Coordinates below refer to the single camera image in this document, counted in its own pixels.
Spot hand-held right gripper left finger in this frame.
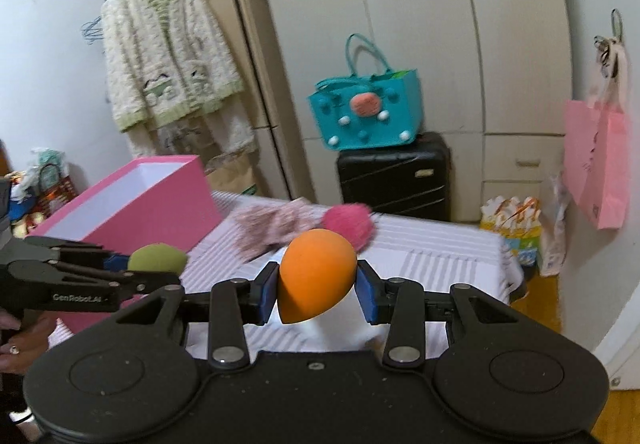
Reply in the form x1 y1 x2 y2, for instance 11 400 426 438
107 261 280 372

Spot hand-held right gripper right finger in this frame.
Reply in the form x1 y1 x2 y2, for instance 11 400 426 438
356 260 521 367

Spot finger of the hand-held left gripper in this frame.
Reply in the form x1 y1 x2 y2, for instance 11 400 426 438
117 271 181 305
25 237 132 271

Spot green makeup sponge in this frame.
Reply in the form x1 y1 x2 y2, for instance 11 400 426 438
127 245 190 273

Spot orange makeup sponge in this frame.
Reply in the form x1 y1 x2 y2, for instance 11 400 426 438
277 229 358 325

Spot pink cardboard box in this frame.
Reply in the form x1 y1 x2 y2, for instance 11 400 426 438
25 155 223 332

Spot pink floral scrunchie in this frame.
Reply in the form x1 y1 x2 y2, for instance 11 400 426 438
235 198 321 260

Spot pink fluffy pompom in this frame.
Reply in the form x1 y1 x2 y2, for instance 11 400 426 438
322 204 376 252

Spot person's left hand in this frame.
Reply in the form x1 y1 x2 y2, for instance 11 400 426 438
0 313 54 376

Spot striped tablecloth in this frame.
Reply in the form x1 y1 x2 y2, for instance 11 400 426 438
50 189 528 355

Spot red woven bag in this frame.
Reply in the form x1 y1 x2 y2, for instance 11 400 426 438
39 164 79 213

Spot black suitcase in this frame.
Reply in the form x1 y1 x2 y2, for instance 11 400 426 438
336 131 451 222

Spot brown paper bag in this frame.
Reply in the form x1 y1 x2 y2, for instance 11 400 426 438
205 154 258 197

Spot green white bag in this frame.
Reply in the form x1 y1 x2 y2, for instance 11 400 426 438
30 148 67 176

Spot yellow white gift bag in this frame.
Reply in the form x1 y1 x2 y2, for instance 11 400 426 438
480 197 543 267

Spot white fuzzy pajama pants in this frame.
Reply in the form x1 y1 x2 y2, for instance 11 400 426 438
125 99 258 170

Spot teal felt handbag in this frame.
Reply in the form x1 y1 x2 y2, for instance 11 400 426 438
307 33 425 152

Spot clear plastic bag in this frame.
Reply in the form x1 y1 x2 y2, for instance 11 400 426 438
537 171 571 277

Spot white fuzzy pajama jacket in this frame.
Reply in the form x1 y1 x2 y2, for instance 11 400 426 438
100 0 246 132

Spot black clothes rack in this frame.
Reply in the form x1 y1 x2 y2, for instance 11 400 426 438
102 0 281 197

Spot pink paper bag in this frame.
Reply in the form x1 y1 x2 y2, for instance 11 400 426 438
562 99 631 230

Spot blue wire hangers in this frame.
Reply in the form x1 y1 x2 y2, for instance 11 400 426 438
82 17 106 45

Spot wall hook with hair ties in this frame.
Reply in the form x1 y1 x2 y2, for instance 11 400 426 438
594 9 629 81

